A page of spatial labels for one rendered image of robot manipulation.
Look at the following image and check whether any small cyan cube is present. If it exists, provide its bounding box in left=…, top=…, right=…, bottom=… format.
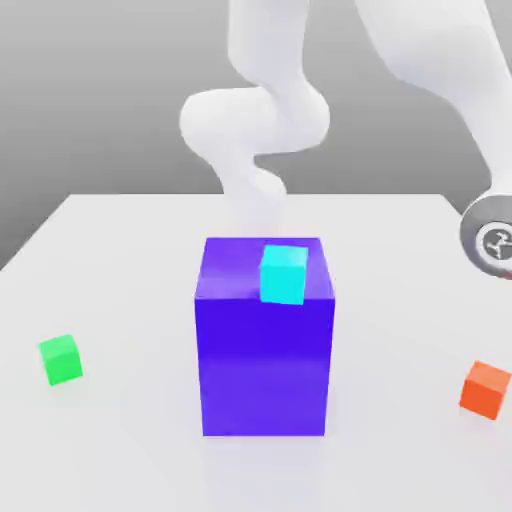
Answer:
left=258, top=244, right=310, bottom=306

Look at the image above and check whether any small green cube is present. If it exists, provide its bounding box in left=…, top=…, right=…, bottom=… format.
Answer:
left=38, top=334, right=84, bottom=387

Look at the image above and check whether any large purple box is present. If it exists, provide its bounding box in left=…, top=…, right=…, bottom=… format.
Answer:
left=194, top=236, right=336, bottom=438

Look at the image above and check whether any small orange cube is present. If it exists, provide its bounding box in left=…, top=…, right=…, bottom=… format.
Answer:
left=458, top=360, right=512, bottom=422

